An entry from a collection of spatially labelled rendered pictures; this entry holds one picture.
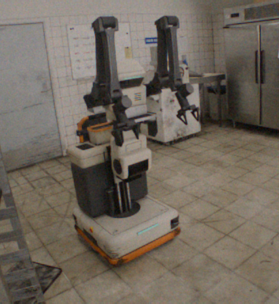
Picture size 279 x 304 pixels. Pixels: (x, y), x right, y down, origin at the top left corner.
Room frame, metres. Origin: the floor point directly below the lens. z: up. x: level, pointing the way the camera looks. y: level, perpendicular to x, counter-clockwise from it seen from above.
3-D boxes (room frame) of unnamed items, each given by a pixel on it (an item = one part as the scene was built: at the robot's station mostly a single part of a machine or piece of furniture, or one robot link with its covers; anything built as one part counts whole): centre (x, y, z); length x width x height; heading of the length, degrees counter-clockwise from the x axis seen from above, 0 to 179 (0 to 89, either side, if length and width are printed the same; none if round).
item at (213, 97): (5.78, -1.79, 0.33); 0.54 x 0.53 x 0.66; 33
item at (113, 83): (1.54, 0.08, 1.40); 0.11 x 0.06 x 0.43; 123
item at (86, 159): (2.12, 0.21, 0.59); 0.55 x 0.34 x 0.83; 123
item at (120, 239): (2.04, 0.16, 0.16); 0.67 x 0.64 x 0.25; 33
